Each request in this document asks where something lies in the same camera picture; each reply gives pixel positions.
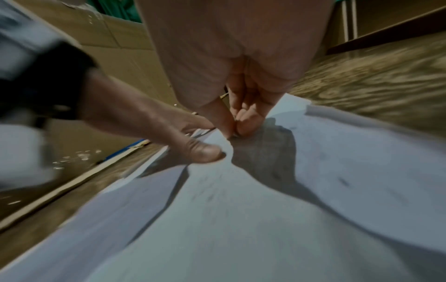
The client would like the person's right hand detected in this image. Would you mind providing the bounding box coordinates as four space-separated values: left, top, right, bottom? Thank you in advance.
134 0 335 138

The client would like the person's left hand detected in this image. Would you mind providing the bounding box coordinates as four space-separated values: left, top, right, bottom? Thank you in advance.
79 68 228 164

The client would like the white paper sheet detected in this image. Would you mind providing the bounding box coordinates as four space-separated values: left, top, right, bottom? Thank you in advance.
0 93 446 282

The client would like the blue pencil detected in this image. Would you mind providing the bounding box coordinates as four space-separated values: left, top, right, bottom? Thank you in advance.
102 138 151 162

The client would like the brown cardboard box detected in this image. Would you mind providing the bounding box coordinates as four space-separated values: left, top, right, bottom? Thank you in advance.
0 0 231 229

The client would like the green curtain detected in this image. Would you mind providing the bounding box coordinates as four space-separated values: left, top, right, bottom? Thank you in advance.
85 0 144 24

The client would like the tan wooden cabinet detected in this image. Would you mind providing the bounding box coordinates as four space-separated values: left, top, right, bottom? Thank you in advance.
325 0 446 52

